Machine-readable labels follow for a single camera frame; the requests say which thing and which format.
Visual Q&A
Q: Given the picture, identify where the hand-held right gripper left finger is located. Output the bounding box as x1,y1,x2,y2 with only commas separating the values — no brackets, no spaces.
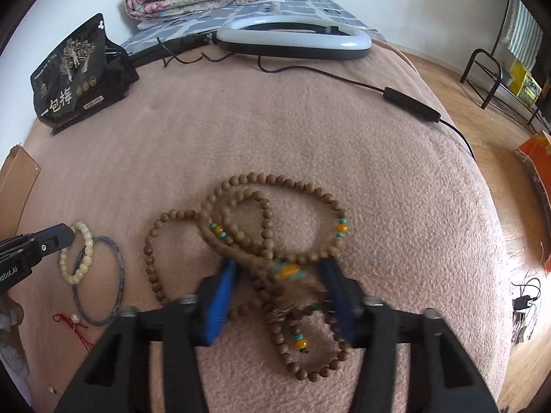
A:
54,259,242,413

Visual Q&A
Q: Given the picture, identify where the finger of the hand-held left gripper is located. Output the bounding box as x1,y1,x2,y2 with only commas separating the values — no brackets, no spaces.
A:
27,224,76,264

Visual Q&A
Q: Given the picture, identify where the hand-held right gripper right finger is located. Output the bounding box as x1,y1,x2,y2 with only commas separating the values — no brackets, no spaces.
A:
319,257,500,413

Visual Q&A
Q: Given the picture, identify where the white bead bracelet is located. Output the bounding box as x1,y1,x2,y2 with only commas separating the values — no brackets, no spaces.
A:
59,221,94,285

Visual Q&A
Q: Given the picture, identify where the long wooden bead necklace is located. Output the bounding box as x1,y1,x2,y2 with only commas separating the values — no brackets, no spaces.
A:
143,173,351,383

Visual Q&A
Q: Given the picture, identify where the cardboard box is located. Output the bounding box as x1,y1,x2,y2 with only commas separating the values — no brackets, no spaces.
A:
0,145,42,242

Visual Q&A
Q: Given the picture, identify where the blue bangle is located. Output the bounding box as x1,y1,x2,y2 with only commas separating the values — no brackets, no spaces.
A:
71,236,126,327

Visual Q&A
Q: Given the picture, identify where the red string charm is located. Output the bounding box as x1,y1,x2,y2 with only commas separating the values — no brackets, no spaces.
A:
52,312,97,349

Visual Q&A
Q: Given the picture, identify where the black snack bag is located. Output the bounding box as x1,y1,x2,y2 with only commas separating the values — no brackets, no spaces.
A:
29,13,139,136

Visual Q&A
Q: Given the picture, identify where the black light stand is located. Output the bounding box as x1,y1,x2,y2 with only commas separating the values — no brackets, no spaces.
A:
123,32,218,70

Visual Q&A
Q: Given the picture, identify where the orange box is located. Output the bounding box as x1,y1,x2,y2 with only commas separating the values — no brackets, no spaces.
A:
515,131,551,276

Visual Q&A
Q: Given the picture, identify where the yellow box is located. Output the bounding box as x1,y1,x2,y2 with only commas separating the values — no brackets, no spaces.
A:
508,61,543,108

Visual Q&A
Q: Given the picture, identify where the black clothes rack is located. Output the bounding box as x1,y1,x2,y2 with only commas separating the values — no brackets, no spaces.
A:
460,0,551,134

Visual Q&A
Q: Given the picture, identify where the blue checked bed sheet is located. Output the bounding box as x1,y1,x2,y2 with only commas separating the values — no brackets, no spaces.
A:
121,0,380,48

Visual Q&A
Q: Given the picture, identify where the striped hanging cloth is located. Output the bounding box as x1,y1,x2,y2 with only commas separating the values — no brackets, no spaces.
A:
508,0,544,67

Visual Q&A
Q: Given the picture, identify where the black charger with cables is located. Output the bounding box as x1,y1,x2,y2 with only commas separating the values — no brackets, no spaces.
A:
512,277,543,315

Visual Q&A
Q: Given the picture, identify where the black cable with controller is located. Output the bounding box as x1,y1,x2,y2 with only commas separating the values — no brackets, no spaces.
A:
257,54,476,160

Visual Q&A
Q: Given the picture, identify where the white ring light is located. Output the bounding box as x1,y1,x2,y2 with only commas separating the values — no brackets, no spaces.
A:
215,14,372,61

